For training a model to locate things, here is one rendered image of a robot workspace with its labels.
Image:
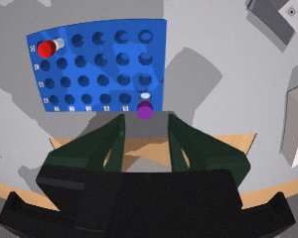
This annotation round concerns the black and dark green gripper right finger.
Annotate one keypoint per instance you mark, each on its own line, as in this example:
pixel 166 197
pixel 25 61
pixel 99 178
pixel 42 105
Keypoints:
pixel 204 151

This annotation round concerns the blue tube rack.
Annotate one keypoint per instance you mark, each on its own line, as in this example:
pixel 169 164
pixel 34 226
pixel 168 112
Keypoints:
pixel 88 68

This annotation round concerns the grey bench mat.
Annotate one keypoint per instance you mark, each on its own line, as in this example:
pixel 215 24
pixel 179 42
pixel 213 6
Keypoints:
pixel 226 73

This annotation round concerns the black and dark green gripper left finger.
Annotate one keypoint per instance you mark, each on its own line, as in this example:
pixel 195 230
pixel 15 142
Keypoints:
pixel 90 150

